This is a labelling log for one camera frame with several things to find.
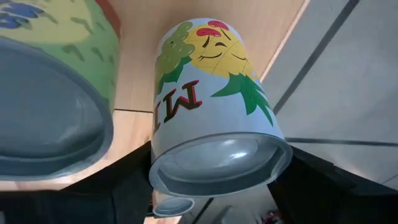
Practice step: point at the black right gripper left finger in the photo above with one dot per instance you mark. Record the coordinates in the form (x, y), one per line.
(93, 202)

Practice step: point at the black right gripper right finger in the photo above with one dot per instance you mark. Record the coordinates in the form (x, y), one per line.
(326, 202)

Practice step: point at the green spaghetti sauce can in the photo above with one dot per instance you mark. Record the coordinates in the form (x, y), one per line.
(62, 93)

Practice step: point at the pale blue mixed fruit can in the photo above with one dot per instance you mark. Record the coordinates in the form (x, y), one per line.
(217, 109)

